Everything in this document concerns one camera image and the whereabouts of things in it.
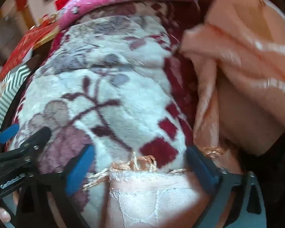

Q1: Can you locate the person's left hand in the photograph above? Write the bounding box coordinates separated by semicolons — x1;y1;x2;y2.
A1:
0;190;19;223

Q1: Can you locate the green striped white tray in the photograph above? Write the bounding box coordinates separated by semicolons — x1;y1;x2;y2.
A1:
0;63;31;129

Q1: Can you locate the red patterned tablecloth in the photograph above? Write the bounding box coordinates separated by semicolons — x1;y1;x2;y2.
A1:
0;14;58;81

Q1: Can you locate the floral plush blanket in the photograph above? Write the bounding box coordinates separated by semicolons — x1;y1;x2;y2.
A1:
7;0;200;228

